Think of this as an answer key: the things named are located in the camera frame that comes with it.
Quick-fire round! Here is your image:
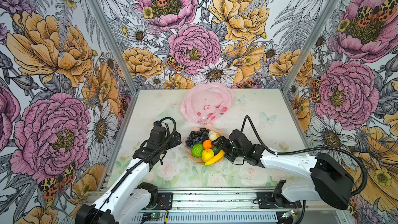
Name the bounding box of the pink plastic bag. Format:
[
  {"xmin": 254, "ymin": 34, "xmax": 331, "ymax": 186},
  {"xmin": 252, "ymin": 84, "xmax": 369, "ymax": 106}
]
[{"xmin": 180, "ymin": 82, "xmax": 234, "ymax": 125}]

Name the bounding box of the left circuit board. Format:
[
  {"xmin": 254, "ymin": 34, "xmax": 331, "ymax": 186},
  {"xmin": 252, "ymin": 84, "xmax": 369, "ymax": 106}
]
[{"xmin": 141, "ymin": 213, "xmax": 163, "ymax": 223}]

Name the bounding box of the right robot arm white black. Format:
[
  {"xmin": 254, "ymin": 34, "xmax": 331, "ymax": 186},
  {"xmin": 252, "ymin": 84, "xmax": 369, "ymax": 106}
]
[{"xmin": 211, "ymin": 130, "xmax": 353, "ymax": 210}]

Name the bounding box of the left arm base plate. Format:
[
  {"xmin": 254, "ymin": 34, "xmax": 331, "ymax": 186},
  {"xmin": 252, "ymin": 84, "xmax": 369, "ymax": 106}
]
[{"xmin": 144, "ymin": 192, "xmax": 174, "ymax": 210}]

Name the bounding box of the right black corrugated cable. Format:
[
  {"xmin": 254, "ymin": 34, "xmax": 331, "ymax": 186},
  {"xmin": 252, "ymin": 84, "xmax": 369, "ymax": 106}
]
[{"xmin": 240, "ymin": 114, "xmax": 368, "ymax": 197}]

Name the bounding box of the yellow fake lemon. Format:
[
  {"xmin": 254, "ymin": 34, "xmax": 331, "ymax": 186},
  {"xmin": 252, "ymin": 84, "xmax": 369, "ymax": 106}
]
[{"xmin": 201, "ymin": 149, "xmax": 215, "ymax": 163}]

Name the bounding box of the orange fake fruit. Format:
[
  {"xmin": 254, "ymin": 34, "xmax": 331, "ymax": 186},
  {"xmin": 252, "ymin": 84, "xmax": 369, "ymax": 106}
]
[{"xmin": 202, "ymin": 140, "xmax": 213, "ymax": 150}]

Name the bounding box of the left black corrugated cable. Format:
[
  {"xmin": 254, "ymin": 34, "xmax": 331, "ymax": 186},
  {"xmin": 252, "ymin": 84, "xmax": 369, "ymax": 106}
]
[{"xmin": 90, "ymin": 117, "xmax": 177, "ymax": 222}]

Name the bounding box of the black corrugated cable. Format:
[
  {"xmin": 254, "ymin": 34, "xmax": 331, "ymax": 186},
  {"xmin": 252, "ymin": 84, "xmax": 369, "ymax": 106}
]
[
  {"xmin": 240, "ymin": 114, "xmax": 368, "ymax": 197},
  {"xmin": 90, "ymin": 117, "xmax": 177, "ymax": 222}
]

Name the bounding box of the beige fake potato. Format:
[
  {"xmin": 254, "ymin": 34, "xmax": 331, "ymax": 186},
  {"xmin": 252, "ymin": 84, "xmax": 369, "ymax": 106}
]
[{"xmin": 208, "ymin": 130, "xmax": 220, "ymax": 141}]

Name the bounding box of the pink scalloped bowl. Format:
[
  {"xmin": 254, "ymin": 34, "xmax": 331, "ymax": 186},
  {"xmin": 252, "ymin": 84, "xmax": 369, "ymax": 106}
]
[{"xmin": 183, "ymin": 124, "xmax": 226, "ymax": 166}]

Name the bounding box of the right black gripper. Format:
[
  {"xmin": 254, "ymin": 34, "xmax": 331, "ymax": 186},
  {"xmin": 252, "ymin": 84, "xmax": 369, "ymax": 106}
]
[{"xmin": 211, "ymin": 136, "xmax": 246, "ymax": 163}]

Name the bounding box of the right circuit board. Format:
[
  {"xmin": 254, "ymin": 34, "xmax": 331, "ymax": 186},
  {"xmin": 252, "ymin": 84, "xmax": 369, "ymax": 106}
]
[{"xmin": 281, "ymin": 210, "xmax": 296, "ymax": 218}]

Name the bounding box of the circuit board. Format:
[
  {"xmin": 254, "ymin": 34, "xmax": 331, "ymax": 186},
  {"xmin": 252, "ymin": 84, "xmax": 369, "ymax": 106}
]
[
  {"xmin": 281, "ymin": 210, "xmax": 296, "ymax": 218},
  {"xmin": 141, "ymin": 213, "xmax": 163, "ymax": 223}
]

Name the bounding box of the dark green fake fruit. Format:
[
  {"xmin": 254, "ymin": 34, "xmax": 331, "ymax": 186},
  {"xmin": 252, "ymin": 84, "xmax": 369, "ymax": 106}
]
[{"xmin": 211, "ymin": 146, "xmax": 220, "ymax": 156}]

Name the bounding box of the green fake lime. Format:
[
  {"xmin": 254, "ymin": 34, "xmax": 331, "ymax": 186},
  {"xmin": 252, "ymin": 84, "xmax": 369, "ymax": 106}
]
[{"xmin": 191, "ymin": 144, "xmax": 204, "ymax": 158}]

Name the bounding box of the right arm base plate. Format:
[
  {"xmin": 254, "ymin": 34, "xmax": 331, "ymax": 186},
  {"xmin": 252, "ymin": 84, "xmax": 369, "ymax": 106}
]
[{"xmin": 253, "ymin": 191, "xmax": 302, "ymax": 209}]

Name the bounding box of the yellow fake banana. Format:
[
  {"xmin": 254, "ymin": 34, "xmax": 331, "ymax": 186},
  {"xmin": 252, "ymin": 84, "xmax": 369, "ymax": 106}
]
[{"xmin": 205, "ymin": 150, "xmax": 225, "ymax": 166}]

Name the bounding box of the dark fake grape bunch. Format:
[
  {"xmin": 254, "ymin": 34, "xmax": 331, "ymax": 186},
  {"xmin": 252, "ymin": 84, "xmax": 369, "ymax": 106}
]
[{"xmin": 186, "ymin": 128, "xmax": 210, "ymax": 148}]

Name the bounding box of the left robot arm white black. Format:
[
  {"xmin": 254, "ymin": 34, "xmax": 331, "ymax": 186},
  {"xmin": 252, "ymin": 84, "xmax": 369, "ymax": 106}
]
[{"xmin": 75, "ymin": 117, "xmax": 181, "ymax": 224}]

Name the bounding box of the white vented cable duct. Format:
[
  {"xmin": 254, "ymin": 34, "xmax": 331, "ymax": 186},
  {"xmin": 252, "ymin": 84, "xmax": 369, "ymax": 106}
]
[{"xmin": 130, "ymin": 212, "xmax": 279, "ymax": 224}]

